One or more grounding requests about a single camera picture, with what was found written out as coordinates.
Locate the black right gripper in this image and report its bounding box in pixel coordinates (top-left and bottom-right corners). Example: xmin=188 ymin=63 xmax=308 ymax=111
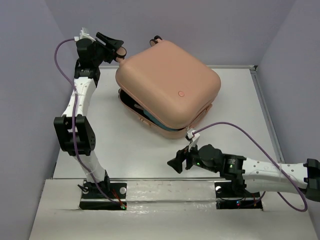
xmin=166 ymin=139 xmax=219 ymax=173

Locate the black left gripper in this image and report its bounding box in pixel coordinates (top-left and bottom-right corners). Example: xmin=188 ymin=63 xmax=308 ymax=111
xmin=91 ymin=32 xmax=123 ymax=66

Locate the light blue cloth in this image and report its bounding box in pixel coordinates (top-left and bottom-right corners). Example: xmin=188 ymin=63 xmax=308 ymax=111
xmin=143 ymin=109 xmax=182 ymax=132

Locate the pink hard-shell suitcase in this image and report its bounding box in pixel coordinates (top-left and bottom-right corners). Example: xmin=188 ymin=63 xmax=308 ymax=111
xmin=115 ymin=35 xmax=221 ymax=139

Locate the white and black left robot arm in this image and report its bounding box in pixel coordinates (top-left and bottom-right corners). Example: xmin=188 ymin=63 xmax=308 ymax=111
xmin=53 ymin=28 xmax=127 ymax=199

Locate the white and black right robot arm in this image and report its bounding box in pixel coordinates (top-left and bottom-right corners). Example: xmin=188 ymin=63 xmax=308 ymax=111
xmin=167 ymin=144 xmax=320 ymax=202

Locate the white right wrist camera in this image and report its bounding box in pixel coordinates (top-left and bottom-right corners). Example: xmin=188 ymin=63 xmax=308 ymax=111
xmin=185 ymin=128 xmax=200 ymax=152

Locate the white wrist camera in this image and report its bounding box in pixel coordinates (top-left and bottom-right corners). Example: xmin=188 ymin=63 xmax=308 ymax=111
xmin=185 ymin=128 xmax=200 ymax=152
xmin=79 ymin=27 xmax=96 ymax=42

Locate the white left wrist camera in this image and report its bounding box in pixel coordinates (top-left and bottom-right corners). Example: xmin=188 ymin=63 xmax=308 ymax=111
xmin=79 ymin=27 xmax=96 ymax=42

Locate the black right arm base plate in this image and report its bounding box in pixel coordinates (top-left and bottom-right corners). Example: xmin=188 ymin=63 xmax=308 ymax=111
xmin=214 ymin=181 xmax=263 ymax=210

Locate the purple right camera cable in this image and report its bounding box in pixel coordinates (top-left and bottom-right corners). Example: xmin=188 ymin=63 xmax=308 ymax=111
xmin=193 ymin=121 xmax=308 ymax=213

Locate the purple camera cable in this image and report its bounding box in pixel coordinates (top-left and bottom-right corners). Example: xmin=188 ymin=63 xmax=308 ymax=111
xmin=54 ymin=37 xmax=125 ymax=208
xmin=193 ymin=121 xmax=308 ymax=213

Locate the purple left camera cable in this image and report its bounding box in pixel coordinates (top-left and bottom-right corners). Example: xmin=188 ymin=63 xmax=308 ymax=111
xmin=54 ymin=37 xmax=125 ymax=208

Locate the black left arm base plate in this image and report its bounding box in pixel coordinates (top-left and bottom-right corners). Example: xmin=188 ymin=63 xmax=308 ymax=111
xmin=77 ymin=181 xmax=127 ymax=211

